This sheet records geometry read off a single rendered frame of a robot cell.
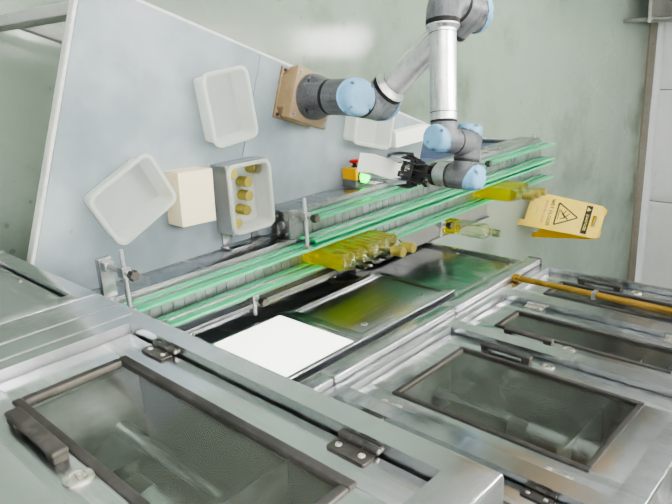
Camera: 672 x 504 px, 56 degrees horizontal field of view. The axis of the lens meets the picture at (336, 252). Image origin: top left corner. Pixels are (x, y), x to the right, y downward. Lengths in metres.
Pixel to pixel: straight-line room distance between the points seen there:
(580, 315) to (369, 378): 0.74
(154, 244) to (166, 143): 0.30
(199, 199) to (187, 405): 1.10
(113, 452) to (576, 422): 1.05
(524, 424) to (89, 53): 1.42
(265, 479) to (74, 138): 1.26
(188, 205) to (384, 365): 0.74
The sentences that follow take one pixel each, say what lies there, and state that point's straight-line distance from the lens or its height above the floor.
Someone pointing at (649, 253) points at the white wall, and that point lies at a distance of 8.02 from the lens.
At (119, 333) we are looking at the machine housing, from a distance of 1.16.
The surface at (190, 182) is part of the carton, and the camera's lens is 1.92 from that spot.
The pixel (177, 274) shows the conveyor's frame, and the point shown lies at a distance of 1.90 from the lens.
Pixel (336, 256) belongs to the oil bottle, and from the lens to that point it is 2.05.
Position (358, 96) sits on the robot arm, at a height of 1.06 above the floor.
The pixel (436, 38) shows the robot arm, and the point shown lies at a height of 1.35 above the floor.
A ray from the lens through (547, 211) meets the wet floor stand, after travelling 5.36.
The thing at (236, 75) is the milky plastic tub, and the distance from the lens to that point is 2.06.
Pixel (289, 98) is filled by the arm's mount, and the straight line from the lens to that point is 2.15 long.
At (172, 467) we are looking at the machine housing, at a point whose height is 1.82.
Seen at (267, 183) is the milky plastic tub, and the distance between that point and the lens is 2.09.
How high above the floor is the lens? 2.41
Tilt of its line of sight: 42 degrees down
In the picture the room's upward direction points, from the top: 103 degrees clockwise
